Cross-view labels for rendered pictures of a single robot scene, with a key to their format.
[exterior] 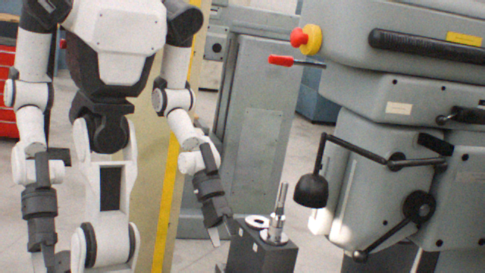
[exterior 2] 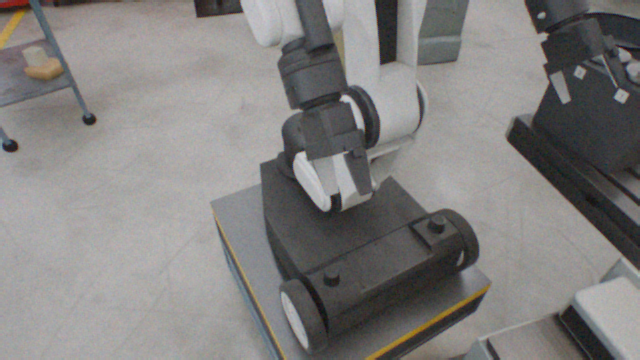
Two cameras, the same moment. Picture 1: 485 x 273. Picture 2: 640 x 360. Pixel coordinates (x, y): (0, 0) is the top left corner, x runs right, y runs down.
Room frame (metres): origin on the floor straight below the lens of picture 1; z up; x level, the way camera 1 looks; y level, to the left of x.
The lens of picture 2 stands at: (0.70, 0.42, 1.51)
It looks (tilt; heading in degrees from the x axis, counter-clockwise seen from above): 44 degrees down; 7
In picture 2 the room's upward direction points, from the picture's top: straight up
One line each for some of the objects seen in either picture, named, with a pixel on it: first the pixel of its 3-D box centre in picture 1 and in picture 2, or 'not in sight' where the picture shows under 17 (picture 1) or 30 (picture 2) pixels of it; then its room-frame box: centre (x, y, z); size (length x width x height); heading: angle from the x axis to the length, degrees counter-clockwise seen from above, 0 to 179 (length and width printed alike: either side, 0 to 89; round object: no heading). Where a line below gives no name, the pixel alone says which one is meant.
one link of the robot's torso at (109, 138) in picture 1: (98, 117); not in sight; (1.60, 0.47, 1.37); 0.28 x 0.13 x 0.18; 36
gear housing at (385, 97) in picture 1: (409, 92); not in sight; (1.14, -0.35, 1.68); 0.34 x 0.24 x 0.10; 113
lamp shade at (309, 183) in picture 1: (312, 187); not in sight; (1.01, -0.16, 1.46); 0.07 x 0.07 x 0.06
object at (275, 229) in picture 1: (276, 227); not in sight; (1.46, -0.15, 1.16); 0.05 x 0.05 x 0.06
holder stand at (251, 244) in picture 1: (261, 256); (604, 104); (1.50, -0.13, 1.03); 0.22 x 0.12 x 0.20; 29
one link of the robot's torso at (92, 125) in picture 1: (102, 131); not in sight; (1.55, 0.44, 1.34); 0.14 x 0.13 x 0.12; 126
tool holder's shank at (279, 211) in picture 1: (281, 199); not in sight; (1.46, -0.15, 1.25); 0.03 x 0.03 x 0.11
